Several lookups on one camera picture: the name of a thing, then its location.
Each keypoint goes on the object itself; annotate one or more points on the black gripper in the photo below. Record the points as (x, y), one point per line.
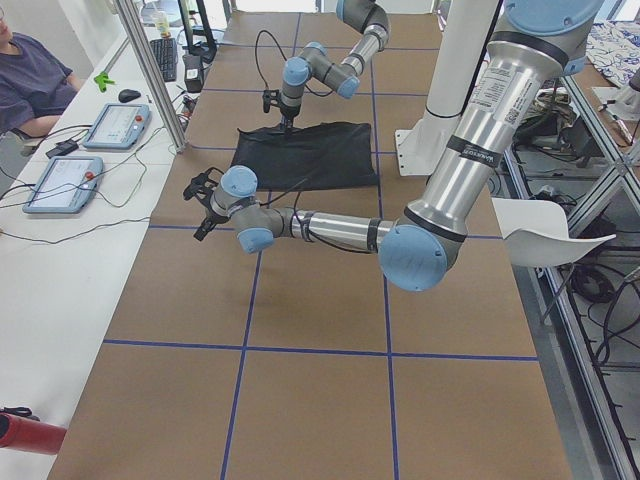
(288, 111)
(212, 214)

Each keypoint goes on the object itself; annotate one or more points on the black graphic t-shirt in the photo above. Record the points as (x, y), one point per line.
(327, 156)

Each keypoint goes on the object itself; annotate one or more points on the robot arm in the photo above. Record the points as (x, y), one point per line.
(343, 78)
(532, 42)

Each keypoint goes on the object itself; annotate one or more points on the black monitor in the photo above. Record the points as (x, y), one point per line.
(198, 33)

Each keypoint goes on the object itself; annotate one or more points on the upper teach pendant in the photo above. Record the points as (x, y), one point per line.
(117, 127)

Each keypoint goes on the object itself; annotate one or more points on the teach pendant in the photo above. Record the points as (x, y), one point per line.
(67, 184)
(117, 127)

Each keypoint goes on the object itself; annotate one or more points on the black keyboard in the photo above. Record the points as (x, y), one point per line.
(164, 51)

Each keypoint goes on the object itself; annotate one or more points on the lower teach pendant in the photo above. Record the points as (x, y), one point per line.
(67, 184)

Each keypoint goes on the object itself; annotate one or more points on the black computer mouse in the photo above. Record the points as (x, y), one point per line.
(128, 95)

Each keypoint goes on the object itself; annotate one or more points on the person in blue shirt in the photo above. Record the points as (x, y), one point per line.
(36, 87)

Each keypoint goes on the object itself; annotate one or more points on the white chair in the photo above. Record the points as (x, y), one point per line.
(536, 233)

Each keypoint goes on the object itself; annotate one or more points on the red bottle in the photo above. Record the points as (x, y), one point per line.
(24, 434)

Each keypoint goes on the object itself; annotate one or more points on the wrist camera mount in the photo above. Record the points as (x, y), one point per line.
(270, 99)
(202, 186)

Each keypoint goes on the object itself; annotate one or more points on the aluminium frame post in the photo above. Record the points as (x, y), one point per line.
(137, 36)

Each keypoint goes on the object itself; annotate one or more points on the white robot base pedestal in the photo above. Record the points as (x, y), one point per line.
(467, 28)

